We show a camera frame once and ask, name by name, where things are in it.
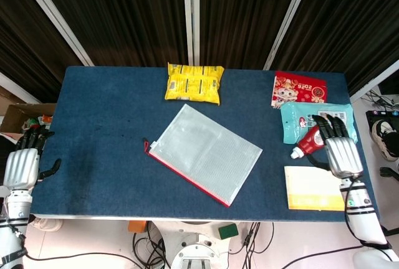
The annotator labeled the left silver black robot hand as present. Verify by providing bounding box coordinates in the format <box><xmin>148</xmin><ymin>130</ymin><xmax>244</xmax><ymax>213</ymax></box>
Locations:
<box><xmin>2</xmin><ymin>125</ymin><xmax>62</xmax><ymax>189</ymax></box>

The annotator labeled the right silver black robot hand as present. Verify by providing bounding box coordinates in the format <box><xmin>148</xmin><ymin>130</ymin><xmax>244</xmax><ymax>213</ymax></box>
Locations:
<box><xmin>307</xmin><ymin>113</ymin><xmax>364</xmax><ymax>179</ymax></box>

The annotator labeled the transparent mesh zipper pouch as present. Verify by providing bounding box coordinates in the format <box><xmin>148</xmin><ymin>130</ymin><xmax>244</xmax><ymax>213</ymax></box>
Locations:
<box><xmin>143</xmin><ymin>103</ymin><xmax>263</xmax><ymax>209</ymax></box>

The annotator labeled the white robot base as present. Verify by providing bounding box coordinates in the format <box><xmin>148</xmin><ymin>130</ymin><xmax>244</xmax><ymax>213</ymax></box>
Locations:
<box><xmin>152</xmin><ymin>220</ymin><xmax>247</xmax><ymax>269</ymax></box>

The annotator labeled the red tube white cap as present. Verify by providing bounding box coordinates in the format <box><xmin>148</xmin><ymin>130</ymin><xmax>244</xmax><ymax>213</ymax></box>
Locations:
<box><xmin>290</xmin><ymin>125</ymin><xmax>327</xmax><ymax>160</ymax></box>

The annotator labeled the white black sneaker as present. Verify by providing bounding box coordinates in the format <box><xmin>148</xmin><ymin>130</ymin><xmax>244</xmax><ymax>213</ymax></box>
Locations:
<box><xmin>371</xmin><ymin>118</ymin><xmax>399</xmax><ymax>161</ymax></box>

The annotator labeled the white yellow booklet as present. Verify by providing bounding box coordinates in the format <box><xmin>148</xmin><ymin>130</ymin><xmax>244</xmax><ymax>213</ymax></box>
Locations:
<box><xmin>283</xmin><ymin>165</ymin><xmax>347</xmax><ymax>212</ymax></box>

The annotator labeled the brown cardboard box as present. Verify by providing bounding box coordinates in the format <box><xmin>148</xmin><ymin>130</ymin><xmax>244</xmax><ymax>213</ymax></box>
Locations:
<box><xmin>0</xmin><ymin>103</ymin><xmax>57</xmax><ymax>145</ymax></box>

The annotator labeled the teal wet wipes pack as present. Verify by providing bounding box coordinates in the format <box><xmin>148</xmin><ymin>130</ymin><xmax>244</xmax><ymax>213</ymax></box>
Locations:
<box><xmin>279</xmin><ymin>101</ymin><xmax>358</xmax><ymax>145</ymax></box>

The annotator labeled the beige shoe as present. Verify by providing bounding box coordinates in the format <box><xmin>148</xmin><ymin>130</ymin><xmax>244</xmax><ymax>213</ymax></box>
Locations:
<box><xmin>32</xmin><ymin>217</ymin><xmax>63</xmax><ymax>232</ymax></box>

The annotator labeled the blue table mat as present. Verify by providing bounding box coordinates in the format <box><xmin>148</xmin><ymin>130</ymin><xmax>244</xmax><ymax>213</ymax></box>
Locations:
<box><xmin>30</xmin><ymin>65</ymin><xmax>380</xmax><ymax>224</ymax></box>

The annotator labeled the orange block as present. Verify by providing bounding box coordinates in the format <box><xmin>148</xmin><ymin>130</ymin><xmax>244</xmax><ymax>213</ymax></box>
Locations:
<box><xmin>127</xmin><ymin>220</ymin><xmax>147</xmax><ymax>234</ymax></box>

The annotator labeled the green block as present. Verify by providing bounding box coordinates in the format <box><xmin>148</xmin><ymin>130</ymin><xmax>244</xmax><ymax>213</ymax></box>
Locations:
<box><xmin>218</xmin><ymin>223</ymin><xmax>239</xmax><ymax>239</ymax></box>

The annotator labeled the yellow snack packet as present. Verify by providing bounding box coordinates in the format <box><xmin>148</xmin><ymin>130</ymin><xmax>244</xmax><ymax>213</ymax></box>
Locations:
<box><xmin>164</xmin><ymin>62</ymin><xmax>225</xmax><ymax>105</ymax></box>

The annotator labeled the black curtain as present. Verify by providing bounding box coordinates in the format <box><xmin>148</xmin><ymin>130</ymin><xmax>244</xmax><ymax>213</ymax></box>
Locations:
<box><xmin>0</xmin><ymin>0</ymin><xmax>399</xmax><ymax>101</ymax></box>

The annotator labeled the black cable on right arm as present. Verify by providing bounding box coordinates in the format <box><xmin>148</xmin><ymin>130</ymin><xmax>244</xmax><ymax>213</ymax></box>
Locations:
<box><xmin>342</xmin><ymin>177</ymin><xmax>392</xmax><ymax>250</ymax></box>

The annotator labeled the white aluminium frame post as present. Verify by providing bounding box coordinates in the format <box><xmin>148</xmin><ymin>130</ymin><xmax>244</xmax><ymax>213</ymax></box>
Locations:
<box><xmin>0</xmin><ymin>72</ymin><xmax>43</xmax><ymax>105</ymax></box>
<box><xmin>349</xmin><ymin>60</ymin><xmax>399</xmax><ymax>103</ymax></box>
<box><xmin>182</xmin><ymin>0</ymin><xmax>201</xmax><ymax>64</ymax></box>
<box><xmin>263</xmin><ymin>0</ymin><xmax>316</xmax><ymax>70</ymax></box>
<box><xmin>14</xmin><ymin>0</ymin><xmax>95</xmax><ymax>67</ymax></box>

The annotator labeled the black floor cable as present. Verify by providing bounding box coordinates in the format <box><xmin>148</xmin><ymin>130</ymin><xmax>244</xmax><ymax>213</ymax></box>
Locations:
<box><xmin>23</xmin><ymin>250</ymin><xmax>143</xmax><ymax>269</ymax></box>
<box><xmin>280</xmin><ymin>243</ymin><xmax>364</xmax><ymax>269</ymax></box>
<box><xmin>132</xmin><ymin>221</ymin><xmax>171</xmax><ymax>269</ymax></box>

